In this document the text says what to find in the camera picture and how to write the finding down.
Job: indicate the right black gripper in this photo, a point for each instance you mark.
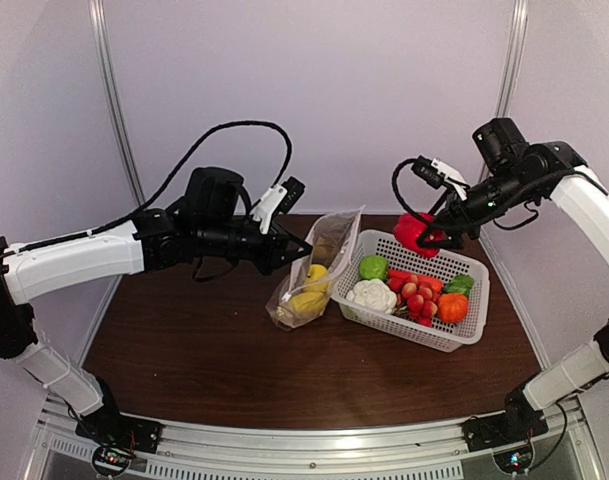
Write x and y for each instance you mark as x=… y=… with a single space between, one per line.
x=450 y=216

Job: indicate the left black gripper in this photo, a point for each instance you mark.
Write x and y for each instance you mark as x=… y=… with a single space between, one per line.
x=274 y=255

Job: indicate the red bell pepper toy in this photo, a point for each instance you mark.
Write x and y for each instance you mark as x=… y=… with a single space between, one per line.
x=407 y=232

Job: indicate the yellow lemon toy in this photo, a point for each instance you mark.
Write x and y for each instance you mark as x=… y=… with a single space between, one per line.
x=316 y=280

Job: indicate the clear dotted zip bag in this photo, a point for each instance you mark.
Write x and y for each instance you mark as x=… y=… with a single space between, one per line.
x=333 y=238

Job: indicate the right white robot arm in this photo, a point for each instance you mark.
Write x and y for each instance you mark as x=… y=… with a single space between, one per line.
x=525 y=173

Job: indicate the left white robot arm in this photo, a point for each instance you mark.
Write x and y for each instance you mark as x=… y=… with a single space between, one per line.
x=146 y=241

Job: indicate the green leafy vegetable toy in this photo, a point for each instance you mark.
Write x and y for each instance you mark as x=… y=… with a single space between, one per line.
x=460 y=284

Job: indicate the orange carrot toy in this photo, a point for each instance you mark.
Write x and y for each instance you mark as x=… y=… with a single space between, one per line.
x=436 y=284

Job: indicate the red lychee bunch toy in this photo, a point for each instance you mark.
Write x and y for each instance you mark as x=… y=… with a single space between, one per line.
x=416 y=303

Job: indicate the green apple toy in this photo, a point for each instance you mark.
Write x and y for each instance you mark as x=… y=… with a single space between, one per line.
x=374 y=267

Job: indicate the white cauliflower toy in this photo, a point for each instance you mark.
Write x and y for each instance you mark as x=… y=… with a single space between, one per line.
x=373 y=294

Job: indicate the white plastic basket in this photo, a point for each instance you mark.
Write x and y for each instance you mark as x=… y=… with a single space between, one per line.
x=445 y=266

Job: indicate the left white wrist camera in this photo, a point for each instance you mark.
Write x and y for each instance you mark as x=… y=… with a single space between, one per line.
x=278 y=199

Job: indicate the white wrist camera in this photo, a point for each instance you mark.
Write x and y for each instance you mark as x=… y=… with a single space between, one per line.
x=437 y=173
x=278 y=199

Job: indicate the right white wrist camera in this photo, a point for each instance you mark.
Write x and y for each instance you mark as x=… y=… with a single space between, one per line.
x=437 y=173

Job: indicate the right aluminium frame post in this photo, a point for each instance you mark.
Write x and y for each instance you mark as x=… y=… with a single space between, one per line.
x=517 y=34

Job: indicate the aluminium frame post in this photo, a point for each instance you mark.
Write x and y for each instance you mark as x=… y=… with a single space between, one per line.
x=517 y=34
x=99 y=27

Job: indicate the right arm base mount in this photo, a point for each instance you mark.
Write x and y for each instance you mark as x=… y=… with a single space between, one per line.
x=504 y=435

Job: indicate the curved aluminium front rail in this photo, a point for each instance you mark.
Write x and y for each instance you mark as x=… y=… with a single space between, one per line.
x=433 y=450

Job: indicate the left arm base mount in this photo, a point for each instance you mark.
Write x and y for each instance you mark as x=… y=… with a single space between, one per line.
x=120 y=443

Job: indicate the left aluminium frame post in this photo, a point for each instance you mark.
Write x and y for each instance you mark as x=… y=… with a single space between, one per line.
x=99 y=27

